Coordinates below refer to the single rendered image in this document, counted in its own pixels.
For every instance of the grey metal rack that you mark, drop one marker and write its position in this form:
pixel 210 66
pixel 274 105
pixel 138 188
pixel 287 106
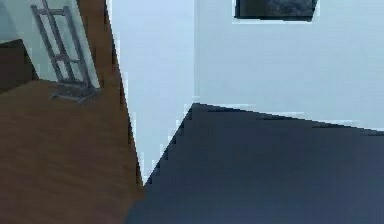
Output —
pixel 68 60

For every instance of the dark framed wall picture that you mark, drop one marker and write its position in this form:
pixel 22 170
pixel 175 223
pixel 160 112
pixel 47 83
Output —
pixel 275 9

